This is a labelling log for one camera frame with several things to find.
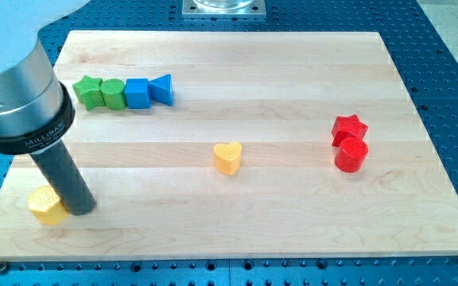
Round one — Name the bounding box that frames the green cylinder block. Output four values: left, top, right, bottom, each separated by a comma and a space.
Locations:
100, 79, 127, 110

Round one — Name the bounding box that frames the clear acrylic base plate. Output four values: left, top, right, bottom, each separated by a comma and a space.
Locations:
181, 0, 266, 18

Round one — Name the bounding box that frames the light wooden board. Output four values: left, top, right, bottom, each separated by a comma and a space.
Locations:
0, 31, 458, 261

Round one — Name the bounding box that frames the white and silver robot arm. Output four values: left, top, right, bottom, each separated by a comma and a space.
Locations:
0, 0, 87, 155

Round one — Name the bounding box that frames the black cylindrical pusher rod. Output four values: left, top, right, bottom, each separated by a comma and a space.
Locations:
30, 141, 96, 216

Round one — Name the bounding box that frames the green star block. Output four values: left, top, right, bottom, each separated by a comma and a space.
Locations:
72, 75, 106, 110

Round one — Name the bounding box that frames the red star block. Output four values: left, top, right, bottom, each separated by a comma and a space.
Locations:
332, 114, 368, 147

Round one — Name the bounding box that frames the blue cube block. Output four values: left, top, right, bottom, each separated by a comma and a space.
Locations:
125, 78, 151, 109

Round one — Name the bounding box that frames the blue triangle block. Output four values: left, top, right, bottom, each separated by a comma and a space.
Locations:
149, 74, 174, 106

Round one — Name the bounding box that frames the yellow hexagon block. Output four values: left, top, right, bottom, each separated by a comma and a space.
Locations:
28, 185, 69, 226

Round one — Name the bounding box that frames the red cylinder block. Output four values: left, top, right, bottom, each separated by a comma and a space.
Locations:
334, 137, 369, 173

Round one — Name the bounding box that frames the yellow heart block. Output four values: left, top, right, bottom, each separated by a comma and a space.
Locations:
213, 141, 243, 176

